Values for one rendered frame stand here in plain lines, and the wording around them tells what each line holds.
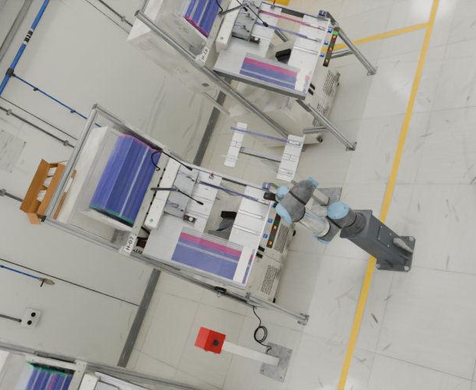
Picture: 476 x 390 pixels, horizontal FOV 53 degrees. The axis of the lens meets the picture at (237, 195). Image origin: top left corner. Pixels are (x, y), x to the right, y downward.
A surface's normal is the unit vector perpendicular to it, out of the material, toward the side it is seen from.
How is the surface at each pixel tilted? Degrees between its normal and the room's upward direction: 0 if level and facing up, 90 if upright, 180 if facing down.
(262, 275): 90
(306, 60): 45
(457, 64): 0
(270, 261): 90
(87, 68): 90
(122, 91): 90
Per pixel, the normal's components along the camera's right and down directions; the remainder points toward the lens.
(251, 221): 0.01, -0.28
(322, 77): 0.69, 0.02
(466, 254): -0.66, -0.41
